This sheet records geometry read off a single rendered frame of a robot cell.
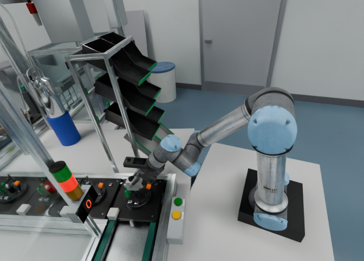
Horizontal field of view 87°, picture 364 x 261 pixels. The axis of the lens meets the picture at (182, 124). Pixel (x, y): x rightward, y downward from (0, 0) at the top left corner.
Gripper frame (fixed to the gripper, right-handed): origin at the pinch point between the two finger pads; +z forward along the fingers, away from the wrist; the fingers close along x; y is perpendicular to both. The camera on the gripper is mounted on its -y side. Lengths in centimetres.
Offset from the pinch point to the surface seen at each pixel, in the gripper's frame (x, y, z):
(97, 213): -9.6, -5.0, 21.7
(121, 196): 0.2, 1.6, 16.1
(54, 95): 60, -68, 32
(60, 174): -20.9, -26.3, -16.0
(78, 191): -19.5, -18.6, -8.1
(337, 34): 263, 173, -147
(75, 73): 19, -46, -24
